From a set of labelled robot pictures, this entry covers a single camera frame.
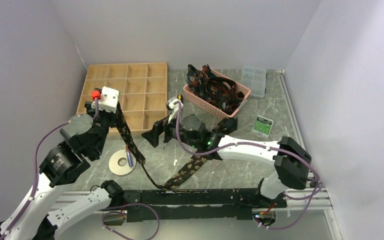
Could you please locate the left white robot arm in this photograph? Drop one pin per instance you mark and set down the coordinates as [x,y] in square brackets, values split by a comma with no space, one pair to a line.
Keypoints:
[84,137]

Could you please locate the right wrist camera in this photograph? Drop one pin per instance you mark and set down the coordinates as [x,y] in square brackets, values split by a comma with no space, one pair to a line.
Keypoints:
[174,105]

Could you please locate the clear plastic organizer box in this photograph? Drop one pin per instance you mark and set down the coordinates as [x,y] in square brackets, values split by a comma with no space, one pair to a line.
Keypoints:
[254,78]

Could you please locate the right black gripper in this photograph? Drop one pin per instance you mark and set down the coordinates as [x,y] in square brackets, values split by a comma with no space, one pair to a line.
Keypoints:
[152,135]

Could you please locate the pile of patterned ties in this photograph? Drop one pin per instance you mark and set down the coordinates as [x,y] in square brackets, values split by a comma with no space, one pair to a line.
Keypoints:
[218,91]

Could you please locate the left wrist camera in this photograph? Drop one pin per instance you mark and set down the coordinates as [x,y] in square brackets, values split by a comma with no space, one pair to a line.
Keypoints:
[107,99]

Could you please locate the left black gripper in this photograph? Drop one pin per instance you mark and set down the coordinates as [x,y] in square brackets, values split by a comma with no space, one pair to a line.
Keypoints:
[112,115]

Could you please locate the wooden compartment tray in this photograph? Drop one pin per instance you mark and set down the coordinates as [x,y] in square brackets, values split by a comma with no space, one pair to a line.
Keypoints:
[143,91]

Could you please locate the blue red small screwdriver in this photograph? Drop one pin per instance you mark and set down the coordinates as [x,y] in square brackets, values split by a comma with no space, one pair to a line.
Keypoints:
[129,157]

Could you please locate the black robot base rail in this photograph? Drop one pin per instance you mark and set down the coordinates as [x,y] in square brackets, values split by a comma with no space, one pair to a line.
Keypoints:
[237,203]

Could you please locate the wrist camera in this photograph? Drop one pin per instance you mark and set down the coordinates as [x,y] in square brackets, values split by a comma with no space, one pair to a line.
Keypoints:
[107,99]
[174,105]

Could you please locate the white tape roll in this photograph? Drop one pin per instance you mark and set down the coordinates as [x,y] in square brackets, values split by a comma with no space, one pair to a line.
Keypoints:
[118,164]

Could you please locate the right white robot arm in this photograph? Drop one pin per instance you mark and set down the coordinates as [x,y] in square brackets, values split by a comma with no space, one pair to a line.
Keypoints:
[290,161]

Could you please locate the black gold patterned tie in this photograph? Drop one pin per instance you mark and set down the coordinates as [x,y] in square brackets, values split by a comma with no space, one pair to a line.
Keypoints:
[185,172]

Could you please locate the green screw bit box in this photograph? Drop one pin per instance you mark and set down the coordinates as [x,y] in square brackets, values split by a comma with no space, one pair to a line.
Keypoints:
[262,125]

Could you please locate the pink plastic basket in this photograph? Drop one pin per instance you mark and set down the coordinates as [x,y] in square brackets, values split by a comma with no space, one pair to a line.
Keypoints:
[210,108]

